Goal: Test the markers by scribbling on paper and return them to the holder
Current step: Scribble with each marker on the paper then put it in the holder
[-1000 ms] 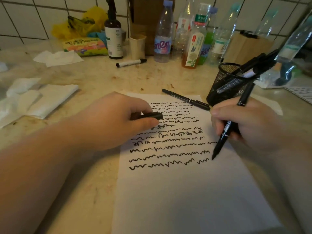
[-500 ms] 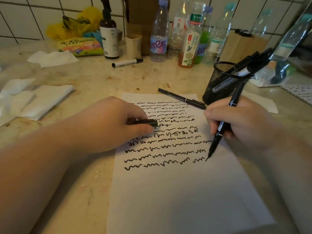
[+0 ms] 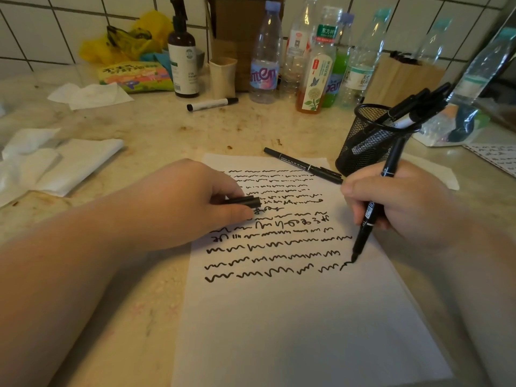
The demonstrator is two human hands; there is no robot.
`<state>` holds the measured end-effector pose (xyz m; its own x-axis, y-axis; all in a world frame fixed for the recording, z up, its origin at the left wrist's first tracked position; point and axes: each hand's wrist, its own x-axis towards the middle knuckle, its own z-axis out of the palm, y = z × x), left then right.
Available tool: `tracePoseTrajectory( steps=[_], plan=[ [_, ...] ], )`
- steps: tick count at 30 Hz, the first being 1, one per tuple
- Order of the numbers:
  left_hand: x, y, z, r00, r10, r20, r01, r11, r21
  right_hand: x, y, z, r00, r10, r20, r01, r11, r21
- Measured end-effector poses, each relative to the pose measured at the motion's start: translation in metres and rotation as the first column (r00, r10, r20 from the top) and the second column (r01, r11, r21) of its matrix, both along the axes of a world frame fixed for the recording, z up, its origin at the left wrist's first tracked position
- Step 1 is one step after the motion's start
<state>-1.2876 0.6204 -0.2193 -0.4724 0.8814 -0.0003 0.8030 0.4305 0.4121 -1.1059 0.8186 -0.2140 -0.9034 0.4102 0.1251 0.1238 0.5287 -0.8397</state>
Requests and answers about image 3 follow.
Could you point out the person's left hand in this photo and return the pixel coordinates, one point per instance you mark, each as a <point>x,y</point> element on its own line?
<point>177,209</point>

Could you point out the person's right hand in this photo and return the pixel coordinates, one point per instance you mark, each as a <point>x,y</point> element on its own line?
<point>419,201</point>

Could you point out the black marker pen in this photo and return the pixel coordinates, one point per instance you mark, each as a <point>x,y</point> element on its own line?
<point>298,163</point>
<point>363,236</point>

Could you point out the black pen cap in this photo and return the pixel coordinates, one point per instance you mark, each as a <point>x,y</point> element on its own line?
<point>246,202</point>

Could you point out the black mesh pen holder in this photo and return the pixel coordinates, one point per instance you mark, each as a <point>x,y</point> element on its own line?
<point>363,157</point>

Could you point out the white paper sheet fine scribbles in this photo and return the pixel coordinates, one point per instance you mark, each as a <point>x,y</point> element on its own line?
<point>302,338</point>

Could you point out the person's left forearm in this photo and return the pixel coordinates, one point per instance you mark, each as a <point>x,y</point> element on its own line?
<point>52,310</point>

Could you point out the person's right forearm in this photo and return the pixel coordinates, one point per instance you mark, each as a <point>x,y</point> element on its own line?
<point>487,310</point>

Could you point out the small white paper piece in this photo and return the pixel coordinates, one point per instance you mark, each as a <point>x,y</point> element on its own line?
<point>435,171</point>

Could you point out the clear plastic bag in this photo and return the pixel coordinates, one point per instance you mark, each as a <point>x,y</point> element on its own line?
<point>455,126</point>

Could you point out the zigzag scribbled paper sheet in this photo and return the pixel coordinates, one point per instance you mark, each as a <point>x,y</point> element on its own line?
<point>496,157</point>

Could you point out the folded white napkin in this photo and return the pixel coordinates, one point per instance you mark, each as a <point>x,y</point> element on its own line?
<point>84,163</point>

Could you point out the small cardboard box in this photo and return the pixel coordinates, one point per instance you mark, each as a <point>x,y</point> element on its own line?
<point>403,82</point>

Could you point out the beige cup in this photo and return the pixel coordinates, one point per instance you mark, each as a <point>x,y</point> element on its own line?
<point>222,80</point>

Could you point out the flat white tissue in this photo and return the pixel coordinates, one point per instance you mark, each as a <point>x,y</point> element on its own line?
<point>96,96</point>

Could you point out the water bottle teal cap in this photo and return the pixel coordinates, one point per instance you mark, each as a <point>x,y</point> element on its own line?
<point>479,76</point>
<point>358,76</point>
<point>433,44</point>

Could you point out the colourful snack packet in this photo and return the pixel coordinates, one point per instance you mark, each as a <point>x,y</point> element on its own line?
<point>133,77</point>

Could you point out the brown spray bottle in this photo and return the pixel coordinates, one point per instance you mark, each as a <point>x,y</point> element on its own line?
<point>182,68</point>

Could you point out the grey bowl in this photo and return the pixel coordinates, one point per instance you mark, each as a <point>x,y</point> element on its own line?
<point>200,60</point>

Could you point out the orange tea bottle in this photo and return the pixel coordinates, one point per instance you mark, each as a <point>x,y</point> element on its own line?
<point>315,86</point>

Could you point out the green soda bottle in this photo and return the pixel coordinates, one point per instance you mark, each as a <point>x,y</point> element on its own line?
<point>340,64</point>

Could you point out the clear bottle purple cap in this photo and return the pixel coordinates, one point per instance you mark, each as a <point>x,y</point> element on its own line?
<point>265,76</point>

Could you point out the yellow plastic bag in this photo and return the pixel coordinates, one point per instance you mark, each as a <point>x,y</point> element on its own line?
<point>96,50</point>

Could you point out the open cardboard box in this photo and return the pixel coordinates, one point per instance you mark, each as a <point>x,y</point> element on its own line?
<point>238,28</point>

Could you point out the clear bottle white cap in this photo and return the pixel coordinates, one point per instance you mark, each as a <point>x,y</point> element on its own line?
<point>298,42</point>

